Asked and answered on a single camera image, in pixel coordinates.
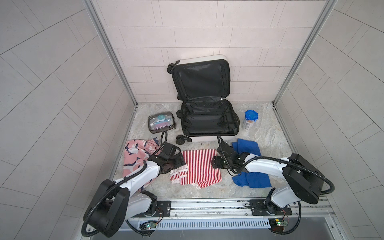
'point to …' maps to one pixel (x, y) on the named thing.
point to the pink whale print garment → (138, 151)
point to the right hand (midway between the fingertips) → (213, 165)
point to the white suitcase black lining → (203, 85)
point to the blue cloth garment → (253, 179)
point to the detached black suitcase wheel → (180, 139)
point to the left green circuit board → (148, 225)
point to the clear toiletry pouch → (161, 122)
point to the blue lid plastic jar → (250, 116)
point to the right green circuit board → (277, 224)
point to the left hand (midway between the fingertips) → (184, 161)
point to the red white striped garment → (198, 171)
